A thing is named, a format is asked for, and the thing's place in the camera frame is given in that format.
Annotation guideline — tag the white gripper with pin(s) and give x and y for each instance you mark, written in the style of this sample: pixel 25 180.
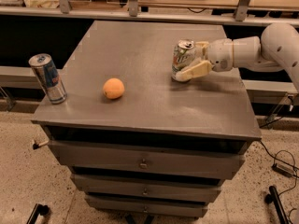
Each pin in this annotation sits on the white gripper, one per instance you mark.
pixel 220 55

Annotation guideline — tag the white green 7up can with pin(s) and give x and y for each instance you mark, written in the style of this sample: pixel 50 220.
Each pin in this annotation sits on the white green 7up can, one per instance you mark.
pixel 183 55

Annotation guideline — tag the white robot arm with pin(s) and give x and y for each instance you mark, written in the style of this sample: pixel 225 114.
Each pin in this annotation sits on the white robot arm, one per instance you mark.
pixel 277 49

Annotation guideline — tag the blue silver Red Bull can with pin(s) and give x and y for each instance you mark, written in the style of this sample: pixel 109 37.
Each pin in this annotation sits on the blue silver Red Bull can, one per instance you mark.
pixel 48 77

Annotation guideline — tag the orange fruit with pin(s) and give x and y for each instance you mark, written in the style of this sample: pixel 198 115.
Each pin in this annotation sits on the orange fruit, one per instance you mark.
pixel 113 88

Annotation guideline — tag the grey drawer cabinet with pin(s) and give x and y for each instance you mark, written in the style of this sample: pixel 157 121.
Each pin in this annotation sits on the grey drawer cabinet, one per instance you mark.
pixel 210 114

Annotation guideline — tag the top grey drawer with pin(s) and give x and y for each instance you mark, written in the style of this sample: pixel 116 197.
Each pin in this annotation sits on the top grey drawer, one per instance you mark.
pixel 153 160

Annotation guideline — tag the grey drawer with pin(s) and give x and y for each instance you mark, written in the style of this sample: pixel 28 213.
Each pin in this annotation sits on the grey drawer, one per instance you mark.
pixel 147 206
pixel 153 160
pixel 145 188

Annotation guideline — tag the middle grey drawer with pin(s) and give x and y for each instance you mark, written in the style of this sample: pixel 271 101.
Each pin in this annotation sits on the middle grey drawer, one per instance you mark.
pixel 145 188

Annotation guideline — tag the black power adapter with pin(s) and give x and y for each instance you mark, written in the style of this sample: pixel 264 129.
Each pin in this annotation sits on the black power adapter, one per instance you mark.
pixel 282 170

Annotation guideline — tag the black stand leg right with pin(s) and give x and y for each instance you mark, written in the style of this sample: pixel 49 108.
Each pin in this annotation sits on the black stand leg right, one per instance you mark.
pixel 273 197

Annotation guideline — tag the black stand leg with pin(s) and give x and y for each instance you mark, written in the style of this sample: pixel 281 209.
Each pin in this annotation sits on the black stand leg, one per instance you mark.
pixel 273 197
pixel 39 210

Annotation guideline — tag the bottom grey drawer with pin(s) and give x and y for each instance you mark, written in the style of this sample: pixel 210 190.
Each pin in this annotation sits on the bottom grey drawer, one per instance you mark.
pixel 147 206

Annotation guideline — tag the black stand leg left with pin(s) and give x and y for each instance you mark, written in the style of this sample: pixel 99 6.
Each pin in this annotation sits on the black stand leg left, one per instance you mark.
pixel 39 210

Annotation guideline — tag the grey metal shelf rail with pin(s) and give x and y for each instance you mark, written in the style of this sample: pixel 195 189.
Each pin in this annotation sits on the grey metal shelf rail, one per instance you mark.
pixel 186 11

